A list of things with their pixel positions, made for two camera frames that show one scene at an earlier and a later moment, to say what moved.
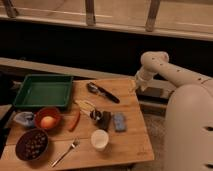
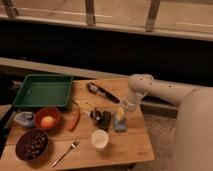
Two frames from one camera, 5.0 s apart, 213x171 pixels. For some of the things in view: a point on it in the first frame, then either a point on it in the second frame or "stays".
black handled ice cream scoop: (94, 88) stays
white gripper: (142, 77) to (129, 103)
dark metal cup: (102, 118) stays
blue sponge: (119, 122) stays
